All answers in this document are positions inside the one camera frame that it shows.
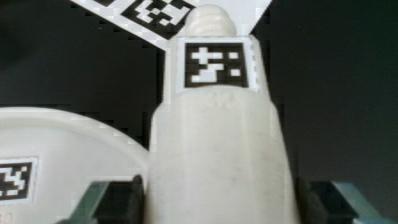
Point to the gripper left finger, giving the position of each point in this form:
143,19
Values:
111,204

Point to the white round table leg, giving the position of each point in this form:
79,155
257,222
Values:
219,176

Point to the white round table top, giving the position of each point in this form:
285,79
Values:
63,151

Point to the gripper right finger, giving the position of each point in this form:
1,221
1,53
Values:
333,204

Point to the white marker sheet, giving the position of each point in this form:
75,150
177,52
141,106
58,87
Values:
152,18

